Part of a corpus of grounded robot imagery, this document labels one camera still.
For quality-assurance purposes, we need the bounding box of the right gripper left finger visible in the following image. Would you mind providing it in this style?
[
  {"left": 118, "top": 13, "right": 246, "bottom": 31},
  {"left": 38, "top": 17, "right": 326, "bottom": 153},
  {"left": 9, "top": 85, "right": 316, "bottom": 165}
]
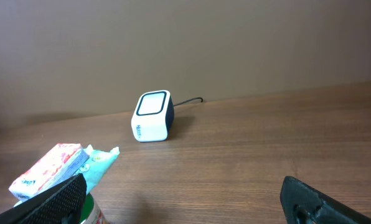
[{"left": 0, "top": 174, "right": 87, "bottom": 224}]

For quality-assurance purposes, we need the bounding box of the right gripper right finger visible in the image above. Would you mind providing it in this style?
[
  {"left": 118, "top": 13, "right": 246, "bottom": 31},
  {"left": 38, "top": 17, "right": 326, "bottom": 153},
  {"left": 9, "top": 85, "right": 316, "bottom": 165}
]
[{"left": 280, "top": 176, "right": 371, "bottom": 224}]

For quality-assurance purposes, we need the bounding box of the red white tissue pack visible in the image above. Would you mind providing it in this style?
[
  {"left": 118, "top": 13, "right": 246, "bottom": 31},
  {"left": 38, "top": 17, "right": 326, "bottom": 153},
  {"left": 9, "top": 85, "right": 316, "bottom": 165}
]
[{"left": 9, "top": 143, "right": 89, "bottom": 202}]

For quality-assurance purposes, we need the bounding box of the teal wet wipes pack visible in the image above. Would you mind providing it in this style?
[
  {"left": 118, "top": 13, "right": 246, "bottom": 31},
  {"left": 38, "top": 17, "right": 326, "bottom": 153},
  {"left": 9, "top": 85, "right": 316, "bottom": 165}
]
[{"left": 72, "top": 145, "right": 120, "bottom": 193}]

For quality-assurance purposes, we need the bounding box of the white barcode scanner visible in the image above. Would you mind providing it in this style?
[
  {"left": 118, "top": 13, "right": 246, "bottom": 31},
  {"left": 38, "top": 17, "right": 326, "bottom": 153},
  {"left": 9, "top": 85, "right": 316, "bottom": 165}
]
[{"left": 131, "top": 90, "right": 174, "bottom": 142}]

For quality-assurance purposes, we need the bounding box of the black scanner cable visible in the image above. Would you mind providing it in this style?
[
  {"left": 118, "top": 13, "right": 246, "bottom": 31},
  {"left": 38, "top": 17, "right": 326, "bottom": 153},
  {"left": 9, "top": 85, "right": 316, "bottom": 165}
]
[{"left": 173, "top": 96, "right": 204, "bottom": 108}]

